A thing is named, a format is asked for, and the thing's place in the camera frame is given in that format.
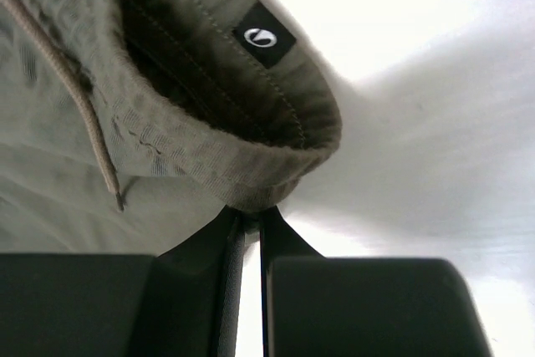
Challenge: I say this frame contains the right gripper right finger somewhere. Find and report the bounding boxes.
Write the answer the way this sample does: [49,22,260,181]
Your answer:
[259,208,491,357]

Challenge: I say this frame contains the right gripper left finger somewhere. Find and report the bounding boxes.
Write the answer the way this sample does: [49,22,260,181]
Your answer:
[1,208,242,356]

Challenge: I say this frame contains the olive green shorts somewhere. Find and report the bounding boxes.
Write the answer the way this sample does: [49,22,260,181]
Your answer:
[1,0,342,255]

